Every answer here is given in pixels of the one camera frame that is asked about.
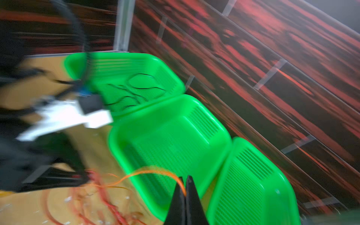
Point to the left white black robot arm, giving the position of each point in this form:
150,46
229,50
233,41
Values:
11,119

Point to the middle green plastic basket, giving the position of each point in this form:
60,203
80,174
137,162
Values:
179,135

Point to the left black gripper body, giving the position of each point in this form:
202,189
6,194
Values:
48,162

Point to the left green plastic basket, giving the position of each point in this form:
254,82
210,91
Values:
128,82

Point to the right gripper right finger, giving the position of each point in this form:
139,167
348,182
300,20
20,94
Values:
194,211

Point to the green plastic basket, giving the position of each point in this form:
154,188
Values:
251,190
128,82
179,135

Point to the right green plastic basket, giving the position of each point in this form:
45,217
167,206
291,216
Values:
251,190

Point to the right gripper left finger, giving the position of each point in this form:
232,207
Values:
177,210

